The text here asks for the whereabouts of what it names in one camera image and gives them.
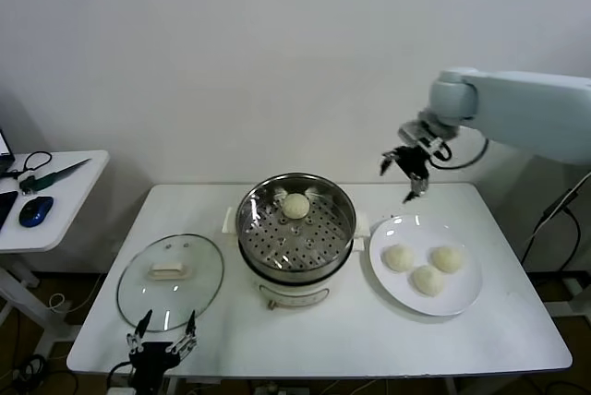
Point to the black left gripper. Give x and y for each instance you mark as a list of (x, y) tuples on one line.
[(150, 358)]

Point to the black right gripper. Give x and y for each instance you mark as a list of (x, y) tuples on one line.
[(414, 160)]

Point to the round glass pot lid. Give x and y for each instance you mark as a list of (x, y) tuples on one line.
[(171, 293)]

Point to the white steamed baozi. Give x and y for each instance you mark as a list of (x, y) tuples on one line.
[(398, 258), (295, 206), (428, 280), (449, 259)]

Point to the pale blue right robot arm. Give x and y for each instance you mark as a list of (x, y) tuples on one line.
[(522, 109)]

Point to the perforated steel steamer basket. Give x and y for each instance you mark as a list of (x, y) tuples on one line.
[(295, 240)]

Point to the round white plate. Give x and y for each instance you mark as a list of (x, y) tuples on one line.
[(443, 302)]

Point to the small white side table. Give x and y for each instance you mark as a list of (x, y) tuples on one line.
[(69, 210)]

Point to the blue computer mouse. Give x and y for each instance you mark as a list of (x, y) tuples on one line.
[(37, 210)]

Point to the black phone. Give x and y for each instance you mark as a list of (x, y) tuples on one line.
[(7, 208)]

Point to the black laptop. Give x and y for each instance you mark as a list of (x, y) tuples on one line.
[(3, 150)]

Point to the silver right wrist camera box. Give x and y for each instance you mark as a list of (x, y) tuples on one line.
[(415, 132)]

